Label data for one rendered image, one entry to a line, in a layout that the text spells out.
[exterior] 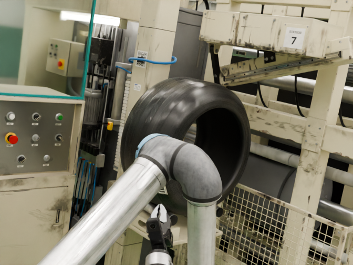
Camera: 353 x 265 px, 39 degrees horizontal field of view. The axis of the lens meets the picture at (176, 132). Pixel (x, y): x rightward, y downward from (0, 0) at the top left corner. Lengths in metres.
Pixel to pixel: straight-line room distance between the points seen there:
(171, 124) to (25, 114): 0.75
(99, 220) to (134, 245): 1.18
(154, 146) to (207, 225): 0.27
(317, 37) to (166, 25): 0.67
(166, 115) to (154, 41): 0.46
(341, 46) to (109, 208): 1.20
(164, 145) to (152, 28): 0.93
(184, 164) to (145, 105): 0.66
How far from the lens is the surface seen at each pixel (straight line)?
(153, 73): 2.25
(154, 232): 1.72
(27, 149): 2.38
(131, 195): 1.35
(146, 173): 1.38
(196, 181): 1.37
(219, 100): 2.01
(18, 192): 2.37
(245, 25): 2.21
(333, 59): 2.10
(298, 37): 2.04
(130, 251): 2.48
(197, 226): 1.45
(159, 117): 1.90
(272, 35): 2.11
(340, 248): 2.13
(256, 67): 2.32
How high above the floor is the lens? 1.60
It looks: 10 degrees down
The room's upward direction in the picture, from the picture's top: 9 degrees clockwise
